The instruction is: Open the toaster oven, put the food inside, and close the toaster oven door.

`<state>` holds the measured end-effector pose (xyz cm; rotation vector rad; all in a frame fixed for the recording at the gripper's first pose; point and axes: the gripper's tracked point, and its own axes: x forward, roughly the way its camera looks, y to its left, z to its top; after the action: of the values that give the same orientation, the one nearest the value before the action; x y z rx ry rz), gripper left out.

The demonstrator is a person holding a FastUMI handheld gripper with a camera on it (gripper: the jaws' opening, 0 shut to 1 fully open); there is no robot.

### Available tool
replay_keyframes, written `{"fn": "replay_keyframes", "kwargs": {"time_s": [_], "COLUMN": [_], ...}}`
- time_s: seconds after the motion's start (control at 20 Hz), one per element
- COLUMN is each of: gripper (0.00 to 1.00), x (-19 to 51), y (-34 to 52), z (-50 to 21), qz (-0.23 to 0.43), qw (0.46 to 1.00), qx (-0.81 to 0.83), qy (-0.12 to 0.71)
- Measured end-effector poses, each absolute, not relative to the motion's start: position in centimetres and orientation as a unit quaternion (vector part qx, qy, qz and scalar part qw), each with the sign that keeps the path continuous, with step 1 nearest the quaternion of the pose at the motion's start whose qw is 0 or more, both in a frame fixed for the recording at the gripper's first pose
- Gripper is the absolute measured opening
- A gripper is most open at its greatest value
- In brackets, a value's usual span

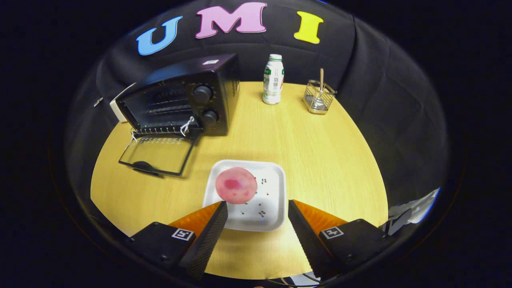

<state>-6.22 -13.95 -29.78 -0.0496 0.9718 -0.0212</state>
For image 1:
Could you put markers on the white bread toaster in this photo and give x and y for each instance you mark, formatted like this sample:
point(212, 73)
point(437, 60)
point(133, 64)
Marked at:
point(116, 108)

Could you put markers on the black toaster oven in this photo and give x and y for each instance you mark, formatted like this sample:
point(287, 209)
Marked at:
point(224, 80)

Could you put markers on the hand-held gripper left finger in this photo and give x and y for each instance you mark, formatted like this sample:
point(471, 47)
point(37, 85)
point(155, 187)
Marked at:
point(208, 240)

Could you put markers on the white foam tray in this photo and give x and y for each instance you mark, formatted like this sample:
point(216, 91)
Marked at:
point(270, 200)

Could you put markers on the small silver clip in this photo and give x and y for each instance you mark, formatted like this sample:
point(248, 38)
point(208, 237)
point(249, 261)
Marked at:
point(98, 102)

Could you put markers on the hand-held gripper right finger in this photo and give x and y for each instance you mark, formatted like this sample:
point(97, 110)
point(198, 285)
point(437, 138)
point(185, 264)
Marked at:
point(308, 240)

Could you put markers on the black backdrop cloth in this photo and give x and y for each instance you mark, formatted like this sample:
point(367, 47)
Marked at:
point(380, 80)

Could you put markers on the wooden stick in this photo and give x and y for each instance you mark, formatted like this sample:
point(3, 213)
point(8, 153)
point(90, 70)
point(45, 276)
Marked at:
point(321, 78)

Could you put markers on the pink round food slice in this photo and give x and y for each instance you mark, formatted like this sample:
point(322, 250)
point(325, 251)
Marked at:
point(236, 185)

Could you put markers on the white bottle green label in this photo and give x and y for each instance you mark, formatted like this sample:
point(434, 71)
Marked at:
point(273, 82)

